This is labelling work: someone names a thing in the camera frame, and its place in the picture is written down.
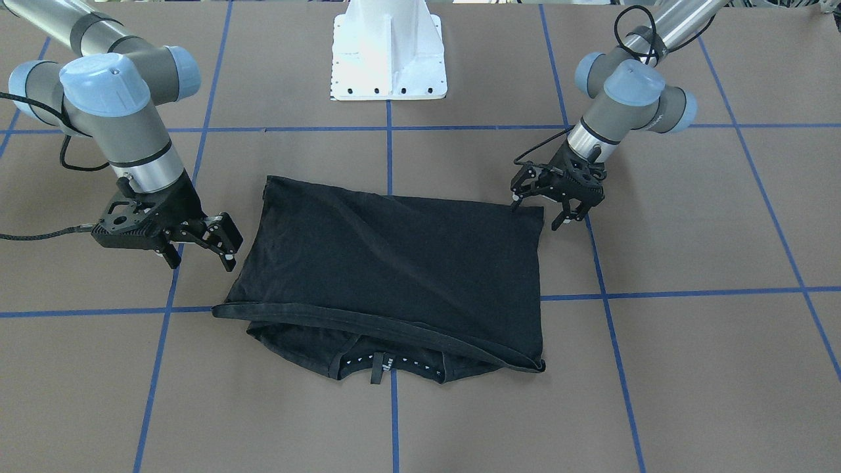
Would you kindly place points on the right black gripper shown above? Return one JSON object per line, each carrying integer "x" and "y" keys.
{"x": 179, "y": 203}

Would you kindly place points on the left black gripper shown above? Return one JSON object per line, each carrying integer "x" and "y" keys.
{"x": 564, "y": 162}

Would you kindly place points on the black graphic t-shirt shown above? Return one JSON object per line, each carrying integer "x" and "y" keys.
{"x": 342, "y": 281}

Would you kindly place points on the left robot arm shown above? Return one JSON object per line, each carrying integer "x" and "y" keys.
{"x": 628, "y": 93}

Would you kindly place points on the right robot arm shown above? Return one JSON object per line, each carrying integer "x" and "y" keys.
{"x": 111, "y": 92}

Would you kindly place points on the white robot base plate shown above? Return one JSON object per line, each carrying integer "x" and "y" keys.
{"x": 387, "y": 50}

